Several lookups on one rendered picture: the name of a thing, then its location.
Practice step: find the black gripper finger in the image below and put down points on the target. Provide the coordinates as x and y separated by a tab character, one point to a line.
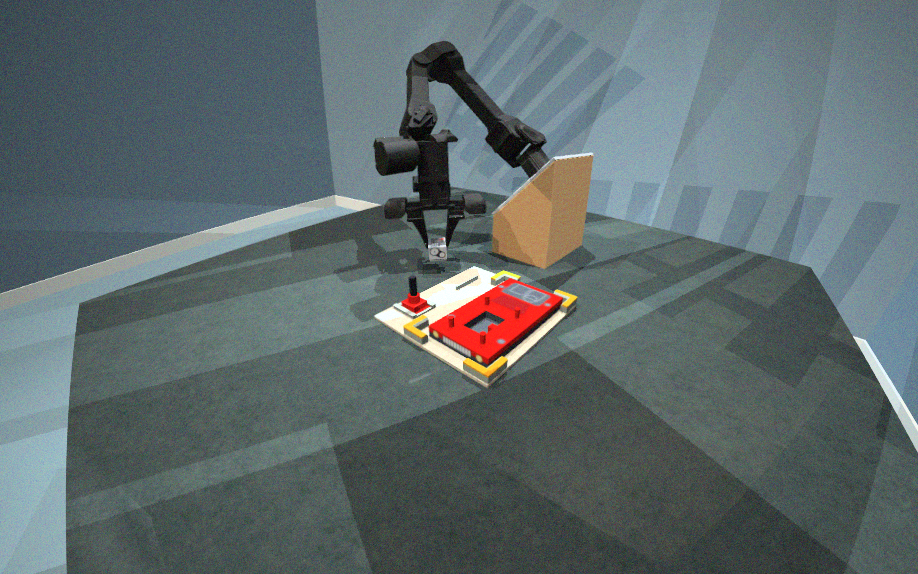
420	225
452	221

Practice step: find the red toy car body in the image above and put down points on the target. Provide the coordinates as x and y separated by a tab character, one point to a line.
494	323

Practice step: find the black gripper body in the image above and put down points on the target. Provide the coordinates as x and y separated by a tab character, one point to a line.
434	190

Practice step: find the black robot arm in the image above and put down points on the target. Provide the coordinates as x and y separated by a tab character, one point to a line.
507	135

